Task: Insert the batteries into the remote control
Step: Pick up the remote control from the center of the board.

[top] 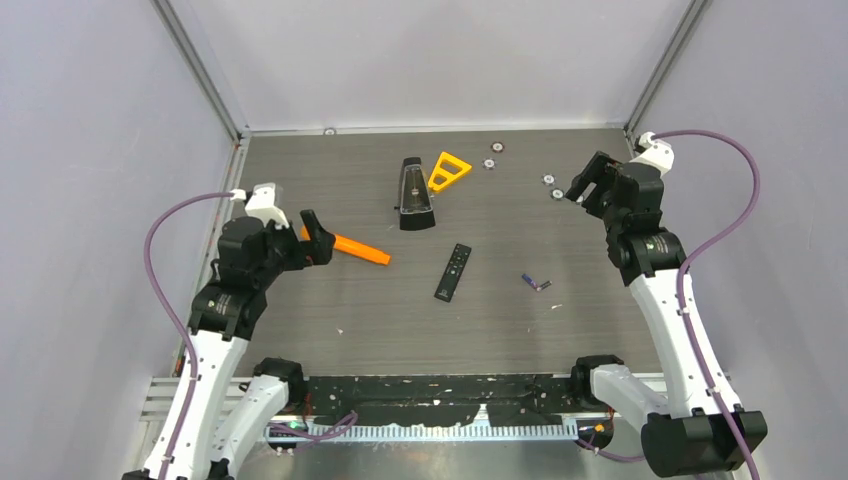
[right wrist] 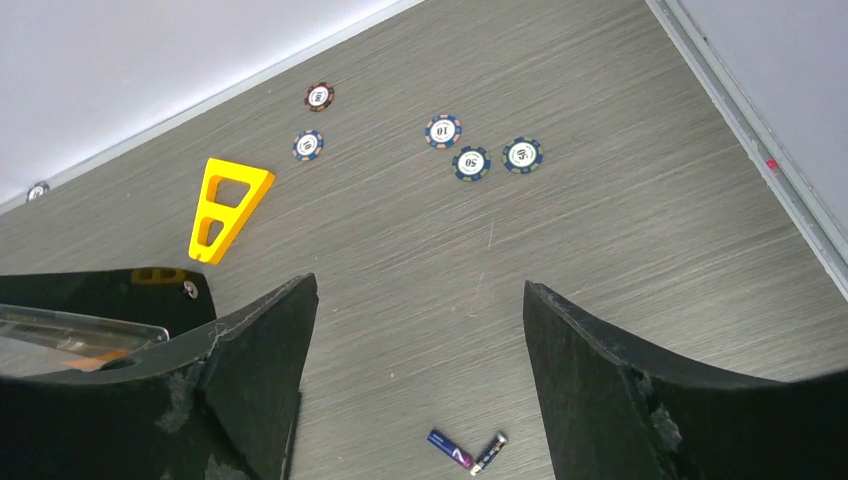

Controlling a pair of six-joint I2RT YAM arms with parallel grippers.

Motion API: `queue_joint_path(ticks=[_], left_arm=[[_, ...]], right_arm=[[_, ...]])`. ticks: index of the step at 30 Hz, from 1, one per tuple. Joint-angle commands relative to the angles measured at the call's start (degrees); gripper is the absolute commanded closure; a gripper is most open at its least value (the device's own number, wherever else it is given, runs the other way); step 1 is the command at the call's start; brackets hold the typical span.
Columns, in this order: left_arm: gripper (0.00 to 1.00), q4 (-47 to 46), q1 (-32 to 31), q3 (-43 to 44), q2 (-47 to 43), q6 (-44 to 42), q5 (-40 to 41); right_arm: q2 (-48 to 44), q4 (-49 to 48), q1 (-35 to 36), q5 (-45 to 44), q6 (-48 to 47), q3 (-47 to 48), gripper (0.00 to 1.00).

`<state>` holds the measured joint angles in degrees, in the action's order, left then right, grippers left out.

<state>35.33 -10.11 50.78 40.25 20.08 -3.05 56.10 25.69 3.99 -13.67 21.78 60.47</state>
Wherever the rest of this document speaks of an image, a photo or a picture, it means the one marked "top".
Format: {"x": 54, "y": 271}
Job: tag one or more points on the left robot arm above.
{"x": 199, "y": 440}

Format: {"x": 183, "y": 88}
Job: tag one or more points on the yellow triangular plastic part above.
{"x": 447, "y": 171}

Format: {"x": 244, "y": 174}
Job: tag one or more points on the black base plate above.
{"x": 449, "y": 400}

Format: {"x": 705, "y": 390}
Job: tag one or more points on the purple battery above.
{"x": 529, "y": 281}

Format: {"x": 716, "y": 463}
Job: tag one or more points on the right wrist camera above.
{"x": 655, "y": 153}

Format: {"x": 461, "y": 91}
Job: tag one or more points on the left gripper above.
{"x": 321, "y": 240}

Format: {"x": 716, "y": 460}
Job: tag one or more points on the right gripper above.
{"x": 603, "y": 168}

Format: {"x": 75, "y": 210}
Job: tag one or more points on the orange marker pen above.
{"x": 361, "y": 251}

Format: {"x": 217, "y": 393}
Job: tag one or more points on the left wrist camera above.
{"x": 265, "y": 205}

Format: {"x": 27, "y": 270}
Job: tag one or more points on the black metronome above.
{"x": 414, "y": 208}

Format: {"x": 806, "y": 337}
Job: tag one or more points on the black remote control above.
{"x": 452, "y": 273}

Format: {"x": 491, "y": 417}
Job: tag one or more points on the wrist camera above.
{"x": 655, "y": 153}
{"x": 265, "y": 205}

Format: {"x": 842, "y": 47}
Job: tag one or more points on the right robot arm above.
{"x": 699, "y": 425}

